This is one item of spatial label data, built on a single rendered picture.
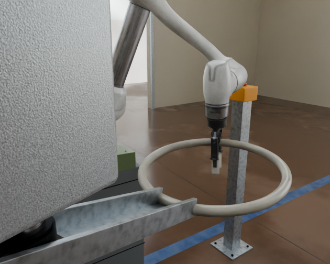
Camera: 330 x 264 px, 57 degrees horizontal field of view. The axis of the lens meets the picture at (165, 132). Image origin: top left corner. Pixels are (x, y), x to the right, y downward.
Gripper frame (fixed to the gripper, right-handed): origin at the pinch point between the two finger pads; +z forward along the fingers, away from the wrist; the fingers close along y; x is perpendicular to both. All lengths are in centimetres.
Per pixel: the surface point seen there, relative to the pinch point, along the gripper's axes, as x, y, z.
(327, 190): 77, -165, 99
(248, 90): 8, -59, -18
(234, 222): 3, -53, 67
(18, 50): -5, 89, -54
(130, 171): -36.2, 6.5, 4.3
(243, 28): -42, -658, -29
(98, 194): -46, 19, 10
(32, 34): -5, 87, -56
